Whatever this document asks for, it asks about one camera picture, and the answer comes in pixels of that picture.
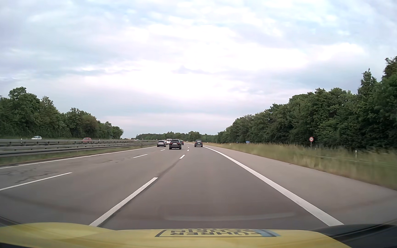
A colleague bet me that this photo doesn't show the distant line of trees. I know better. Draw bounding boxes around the distant line of trees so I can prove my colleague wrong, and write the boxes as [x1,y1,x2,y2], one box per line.
[135,131,218,142]

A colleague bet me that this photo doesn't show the grey asphalt road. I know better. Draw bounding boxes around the grey asphalt road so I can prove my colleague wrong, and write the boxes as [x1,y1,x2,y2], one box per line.
[0,142,397,231]

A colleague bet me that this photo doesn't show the road markings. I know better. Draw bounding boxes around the road markings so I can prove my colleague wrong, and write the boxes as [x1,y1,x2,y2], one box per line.
[0,143,344,227]

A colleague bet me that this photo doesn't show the wood of green trees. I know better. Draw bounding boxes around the wood of green trees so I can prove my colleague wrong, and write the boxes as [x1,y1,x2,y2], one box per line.
[216,37,397,153]
[0,72,124,140]

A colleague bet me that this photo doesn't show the grass median strip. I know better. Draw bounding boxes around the grass median strip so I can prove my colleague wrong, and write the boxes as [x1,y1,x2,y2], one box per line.
[0,145,156,169]

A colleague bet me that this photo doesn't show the car's own bonnet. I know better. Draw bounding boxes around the car's own bonnet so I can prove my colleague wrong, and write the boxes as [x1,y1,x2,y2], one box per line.
[0,222,397,248]

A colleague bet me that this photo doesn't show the grass verge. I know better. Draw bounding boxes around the grass verge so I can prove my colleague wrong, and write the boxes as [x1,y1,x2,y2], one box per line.
[204,142,397,195]

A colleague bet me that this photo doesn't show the grey metal guard rail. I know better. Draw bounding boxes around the grey metal guard rail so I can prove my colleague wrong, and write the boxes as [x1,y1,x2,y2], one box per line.
[0,138,158,160]

